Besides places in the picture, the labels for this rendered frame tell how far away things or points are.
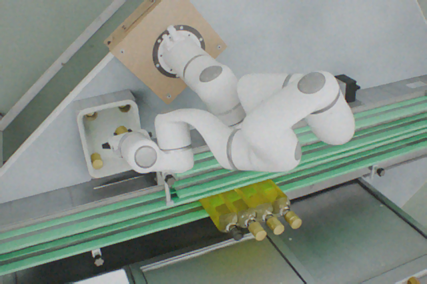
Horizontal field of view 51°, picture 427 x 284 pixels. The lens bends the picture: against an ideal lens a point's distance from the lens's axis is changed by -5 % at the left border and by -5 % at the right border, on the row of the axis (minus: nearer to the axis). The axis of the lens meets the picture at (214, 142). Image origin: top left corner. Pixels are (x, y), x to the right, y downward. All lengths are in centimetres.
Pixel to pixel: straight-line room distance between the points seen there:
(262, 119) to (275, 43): 75
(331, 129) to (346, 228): 77
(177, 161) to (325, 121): 34
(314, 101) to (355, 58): 97
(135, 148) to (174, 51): 35
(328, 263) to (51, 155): 90
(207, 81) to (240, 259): 60
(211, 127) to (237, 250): 60
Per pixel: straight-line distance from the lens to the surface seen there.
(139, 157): 101
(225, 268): 141
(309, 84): 84
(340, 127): 89
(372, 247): 156
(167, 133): 102
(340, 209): 170
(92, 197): 145
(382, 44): 185
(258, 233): 131
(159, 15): 128
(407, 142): 190
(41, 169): 149
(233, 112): 109
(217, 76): 105
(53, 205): 146
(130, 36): 127
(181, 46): 125
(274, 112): 83
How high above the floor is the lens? 206
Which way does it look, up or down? 55 degrees down
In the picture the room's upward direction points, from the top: 138 degrees clockwise
